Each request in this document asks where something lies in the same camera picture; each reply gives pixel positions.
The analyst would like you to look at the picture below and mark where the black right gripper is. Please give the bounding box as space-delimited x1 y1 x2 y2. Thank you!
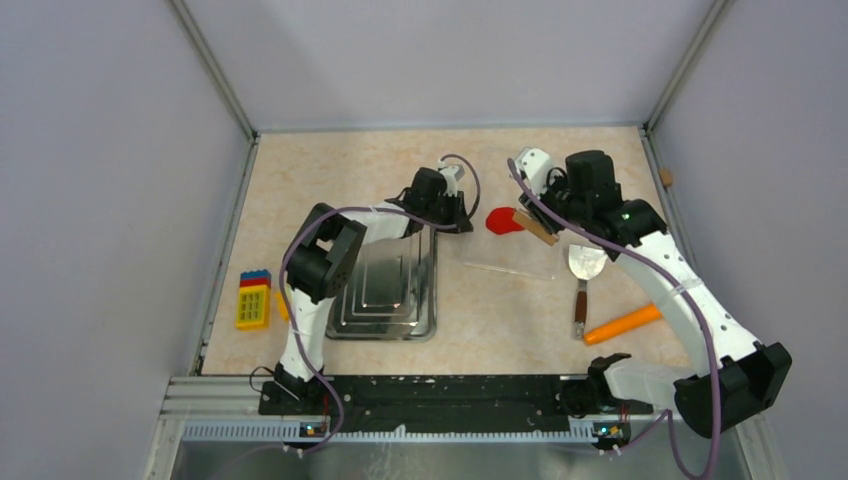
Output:
520 170 590 234

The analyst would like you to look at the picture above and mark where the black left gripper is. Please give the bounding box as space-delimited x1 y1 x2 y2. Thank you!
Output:
424 189 472 234

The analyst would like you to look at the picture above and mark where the red dough piece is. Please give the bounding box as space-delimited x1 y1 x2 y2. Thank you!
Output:
485 207 525 236

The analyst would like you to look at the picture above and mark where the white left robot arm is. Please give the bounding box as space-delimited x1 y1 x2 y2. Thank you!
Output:
273 162 476 414

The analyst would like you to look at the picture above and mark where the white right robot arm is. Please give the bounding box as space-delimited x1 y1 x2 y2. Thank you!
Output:
515 148 792 438

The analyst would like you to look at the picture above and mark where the steel rectangular tray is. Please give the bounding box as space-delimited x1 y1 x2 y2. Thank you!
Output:
325 227 437 342

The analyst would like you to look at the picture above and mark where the small wooden block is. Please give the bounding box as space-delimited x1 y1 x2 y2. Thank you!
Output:
658 168 674 188

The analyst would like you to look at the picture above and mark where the orange carrot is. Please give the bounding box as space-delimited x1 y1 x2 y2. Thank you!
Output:
583 304 663 345

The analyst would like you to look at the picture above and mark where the colourful toy block stack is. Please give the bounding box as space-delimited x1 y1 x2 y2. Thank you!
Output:
235 269 289 331

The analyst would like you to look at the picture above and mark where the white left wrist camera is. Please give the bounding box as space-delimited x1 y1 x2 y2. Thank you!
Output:
437 164 465 197

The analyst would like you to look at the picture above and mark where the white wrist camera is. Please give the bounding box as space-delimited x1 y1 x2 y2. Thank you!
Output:
514 147 554 191
437 164 465 197

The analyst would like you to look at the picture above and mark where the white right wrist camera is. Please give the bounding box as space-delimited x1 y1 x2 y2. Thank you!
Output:
514 147 554 191

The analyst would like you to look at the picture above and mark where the metal spatula wooden handle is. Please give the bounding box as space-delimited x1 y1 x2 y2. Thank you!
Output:
567 244 608 340

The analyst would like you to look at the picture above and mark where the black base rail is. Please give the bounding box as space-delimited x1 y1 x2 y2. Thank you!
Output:
258 375 654 434

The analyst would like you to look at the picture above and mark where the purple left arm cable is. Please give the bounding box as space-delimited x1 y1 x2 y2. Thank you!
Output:
278 153 482 455

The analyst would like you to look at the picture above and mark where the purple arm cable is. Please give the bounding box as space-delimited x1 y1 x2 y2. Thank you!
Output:
278 153 482 455
506 157 723 480

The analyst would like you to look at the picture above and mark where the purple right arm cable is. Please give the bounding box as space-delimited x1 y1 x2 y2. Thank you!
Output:
506 157 723 480

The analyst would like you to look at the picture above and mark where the aluminium frame rail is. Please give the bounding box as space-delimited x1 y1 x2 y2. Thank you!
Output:
142 374 783 480

